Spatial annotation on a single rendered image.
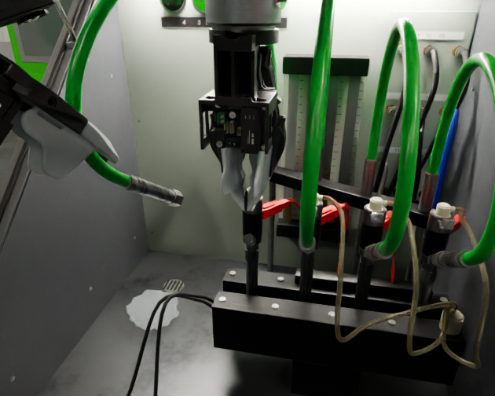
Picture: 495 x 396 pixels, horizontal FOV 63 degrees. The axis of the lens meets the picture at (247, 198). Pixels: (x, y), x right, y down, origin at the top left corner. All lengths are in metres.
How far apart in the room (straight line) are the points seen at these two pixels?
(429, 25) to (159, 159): 0.57
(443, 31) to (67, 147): 0.61
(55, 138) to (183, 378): 0.45
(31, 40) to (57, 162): 3.09
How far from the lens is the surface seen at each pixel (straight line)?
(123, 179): 0.46
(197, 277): 0.90
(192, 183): 0.88
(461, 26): 0.78
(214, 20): 0.41
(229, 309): 0.59
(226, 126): 0.42
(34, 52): 3.47
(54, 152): 0.39
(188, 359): 0.74
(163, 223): 0.96
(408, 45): 0.42
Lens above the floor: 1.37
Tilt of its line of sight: 26 degrees down
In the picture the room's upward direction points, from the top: straight up
